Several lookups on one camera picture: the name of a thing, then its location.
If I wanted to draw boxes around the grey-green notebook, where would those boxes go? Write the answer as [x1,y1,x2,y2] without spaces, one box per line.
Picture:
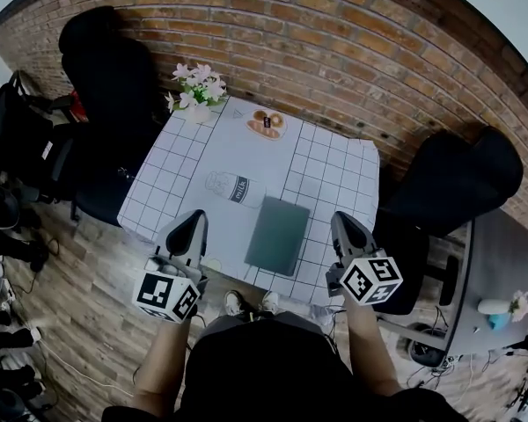
[244,194,312,279]

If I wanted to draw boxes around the red object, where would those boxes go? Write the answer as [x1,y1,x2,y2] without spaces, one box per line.
[68,90,90,125]

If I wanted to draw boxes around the white oval object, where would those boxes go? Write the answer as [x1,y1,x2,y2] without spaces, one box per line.
[476,298,512,316]

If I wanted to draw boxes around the person's left white shoe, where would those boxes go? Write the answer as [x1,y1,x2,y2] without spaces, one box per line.
[224,289,244,317]

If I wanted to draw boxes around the person's right forearm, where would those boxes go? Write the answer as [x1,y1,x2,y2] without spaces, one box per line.
[342,300,405,398]

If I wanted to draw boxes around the person's white shoe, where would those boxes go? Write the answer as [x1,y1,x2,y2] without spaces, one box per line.
[260,291,282,315]
[224,289,244,317]

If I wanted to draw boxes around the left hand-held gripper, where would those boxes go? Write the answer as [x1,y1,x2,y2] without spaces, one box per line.
[133,209,209,324]

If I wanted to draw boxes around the black office chair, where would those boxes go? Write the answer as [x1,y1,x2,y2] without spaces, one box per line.
[58,5,171,229]
[370,125,525,317]

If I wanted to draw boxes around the grey desk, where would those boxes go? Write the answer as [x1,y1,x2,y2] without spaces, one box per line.
[442,207,528,356]

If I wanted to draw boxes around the black round floor base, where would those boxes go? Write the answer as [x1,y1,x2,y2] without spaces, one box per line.
[407,338,445,367]

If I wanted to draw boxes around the white grid tablecloth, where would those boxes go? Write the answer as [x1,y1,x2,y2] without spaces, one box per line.
[116,95,382,308]

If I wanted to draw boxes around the person's black shirt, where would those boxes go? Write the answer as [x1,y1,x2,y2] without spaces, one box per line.
[102,323,470,422]

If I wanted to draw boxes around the person's right white shoe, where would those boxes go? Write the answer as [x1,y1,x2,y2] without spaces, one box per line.
[260,291,282,315]

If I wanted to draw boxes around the white flower vase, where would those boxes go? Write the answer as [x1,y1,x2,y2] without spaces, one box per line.
[186,102,213,125]

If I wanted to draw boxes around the black mesh chair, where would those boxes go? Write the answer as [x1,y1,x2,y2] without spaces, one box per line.
[0,80,77,204]

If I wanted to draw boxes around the pink artificial flowers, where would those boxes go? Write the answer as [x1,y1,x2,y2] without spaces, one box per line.
[164,62,230,114]

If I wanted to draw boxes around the person's left forearm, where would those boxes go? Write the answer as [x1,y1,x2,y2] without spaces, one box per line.
[131,316,204,413]

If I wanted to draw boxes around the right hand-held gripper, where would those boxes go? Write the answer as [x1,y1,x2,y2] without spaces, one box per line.
[325,210,405,309]

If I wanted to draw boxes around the small pink flower bunch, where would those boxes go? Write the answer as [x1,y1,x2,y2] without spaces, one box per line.
[507,289,528,324]

